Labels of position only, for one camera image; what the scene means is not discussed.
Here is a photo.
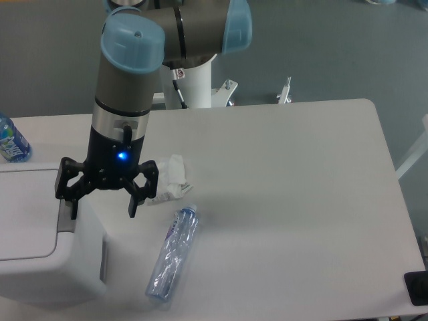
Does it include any white frame leg at right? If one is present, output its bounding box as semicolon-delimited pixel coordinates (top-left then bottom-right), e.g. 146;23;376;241
395;114;427;180

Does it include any blue labelled drink bottle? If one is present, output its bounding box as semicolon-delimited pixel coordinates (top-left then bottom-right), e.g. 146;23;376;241
1;113;32;163

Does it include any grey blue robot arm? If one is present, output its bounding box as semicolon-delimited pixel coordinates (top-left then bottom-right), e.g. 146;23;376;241
55;1;252;220

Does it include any crumpled white paper wrapper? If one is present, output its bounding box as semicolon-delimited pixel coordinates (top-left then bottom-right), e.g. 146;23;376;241
147;154;193;205

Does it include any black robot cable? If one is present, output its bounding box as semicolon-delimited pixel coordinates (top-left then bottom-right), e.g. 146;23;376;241
169;62;189;110

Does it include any black device at table corner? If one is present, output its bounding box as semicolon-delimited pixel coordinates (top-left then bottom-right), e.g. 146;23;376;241
404;270;428;306

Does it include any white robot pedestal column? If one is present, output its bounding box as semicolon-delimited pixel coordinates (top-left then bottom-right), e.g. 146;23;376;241
160;54;217;110

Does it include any empty clear plastic bottle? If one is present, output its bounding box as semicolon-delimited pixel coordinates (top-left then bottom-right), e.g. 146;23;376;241
145;204;199;303

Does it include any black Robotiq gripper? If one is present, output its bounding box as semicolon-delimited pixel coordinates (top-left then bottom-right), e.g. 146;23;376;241
55;128;158;220

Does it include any white trash can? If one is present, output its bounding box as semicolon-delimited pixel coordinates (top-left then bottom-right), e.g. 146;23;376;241
1;163;107;304

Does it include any white base bracket frame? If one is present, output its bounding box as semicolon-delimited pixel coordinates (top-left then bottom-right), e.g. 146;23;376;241
152;79;239;110

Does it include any grey trash can push button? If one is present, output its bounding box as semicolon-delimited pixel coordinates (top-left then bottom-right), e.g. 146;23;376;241
57;199;78;233

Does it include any white clamp bracket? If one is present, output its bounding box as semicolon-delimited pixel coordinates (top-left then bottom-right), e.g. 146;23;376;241
277;76;292;104

